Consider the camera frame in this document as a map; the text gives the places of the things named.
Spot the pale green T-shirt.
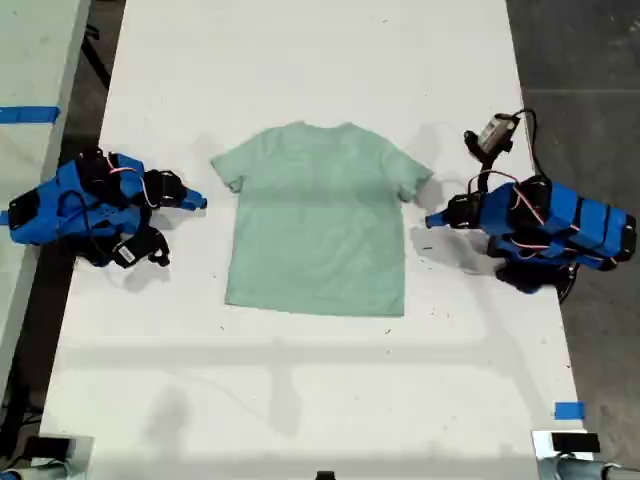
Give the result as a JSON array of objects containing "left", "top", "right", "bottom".
[{"left": 209, "top": 120, "right": 434, "bottom": 318}]

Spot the black stand leg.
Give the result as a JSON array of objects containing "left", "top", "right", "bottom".
[{"left": 81, "top": 22, "right": 112, "bottom": 91}]

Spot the long blue tape strip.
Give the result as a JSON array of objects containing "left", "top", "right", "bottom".
[{"left": 0, "top": 106, "right": 62, "bottom": 125}]

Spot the pale side table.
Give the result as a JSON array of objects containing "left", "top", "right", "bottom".
[{"left": 0, "top": 0, "right": 92, "bottom": 401}]

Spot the square blue tape piece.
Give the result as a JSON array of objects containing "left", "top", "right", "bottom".
[{"left": 554, "top": 401, "right": 586, "bottom": 421}]

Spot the white plate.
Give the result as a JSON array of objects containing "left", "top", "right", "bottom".
[{"left": 531, "top": 428, "right": 602, "bottom": 460}]

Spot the black box on white plate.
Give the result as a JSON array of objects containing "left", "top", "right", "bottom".
[{"left": 550, "top": 432, "right": 601, "bottom": 454}]

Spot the grey pipe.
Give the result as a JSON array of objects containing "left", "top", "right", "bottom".
[
  {"left": 537, "top": 455, "right": 640, "bottom": 480},
  {"left": 0, "top": 460, "right": 69, "bottom": 480}
]

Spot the shiny metal plate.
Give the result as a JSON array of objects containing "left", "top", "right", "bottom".
[{"left": 38, "top": 434, "right": 96, "bottom": 480}]

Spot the black box on metal plate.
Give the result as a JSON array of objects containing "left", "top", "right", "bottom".
[{"left": 23, "top": 436, "right": 72, "bottom": 460}]

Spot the camera's black stalk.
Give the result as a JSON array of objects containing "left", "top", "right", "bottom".
[{"left": 469, "top": 149, "right": 499, "bottom": 195}]

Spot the gripper's black camera box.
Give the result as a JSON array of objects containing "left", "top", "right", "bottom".
[
  {"left": 463, "top": 112, "right": 519, "bottom": 162},
  {"left": 110, "top": 229, "right": 172, "bottom": 269}
]

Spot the camera's black cable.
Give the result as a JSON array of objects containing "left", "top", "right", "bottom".
[{"left": 513, "top": 107, "right": 549, "bottom": 181}]

